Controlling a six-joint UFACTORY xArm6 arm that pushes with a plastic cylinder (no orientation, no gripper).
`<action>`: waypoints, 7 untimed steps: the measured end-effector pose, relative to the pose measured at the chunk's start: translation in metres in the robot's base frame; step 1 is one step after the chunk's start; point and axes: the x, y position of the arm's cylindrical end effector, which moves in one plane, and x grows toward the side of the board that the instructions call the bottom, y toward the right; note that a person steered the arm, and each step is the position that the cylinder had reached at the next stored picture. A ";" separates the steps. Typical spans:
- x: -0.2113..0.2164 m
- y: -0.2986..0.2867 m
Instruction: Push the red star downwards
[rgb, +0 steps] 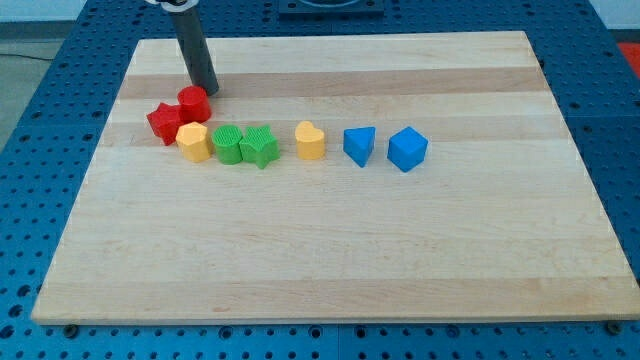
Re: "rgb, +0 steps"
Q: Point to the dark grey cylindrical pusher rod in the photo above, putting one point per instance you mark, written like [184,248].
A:
[194,49]

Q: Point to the white pusher mount ring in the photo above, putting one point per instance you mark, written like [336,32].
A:
[174,5]

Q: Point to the red star block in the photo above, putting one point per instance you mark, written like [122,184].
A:
[165,122]

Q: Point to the green star block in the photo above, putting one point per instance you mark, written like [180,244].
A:
[259,146]

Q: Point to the red cylinder block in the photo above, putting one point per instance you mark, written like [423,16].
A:
[194,105]

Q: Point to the yellow hexagon block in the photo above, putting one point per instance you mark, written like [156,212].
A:
[194,142]

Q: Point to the green cylinder block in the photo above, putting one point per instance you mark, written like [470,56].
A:
[226,140]

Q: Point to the yellow heart block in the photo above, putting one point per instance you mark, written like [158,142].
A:
[310,141]

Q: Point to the blue triangle block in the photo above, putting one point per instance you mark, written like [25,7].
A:
[358,144]

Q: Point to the blue cube block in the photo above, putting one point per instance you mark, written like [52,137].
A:
[407,149]

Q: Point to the light wooden board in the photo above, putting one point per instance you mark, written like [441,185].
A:
[500,222]

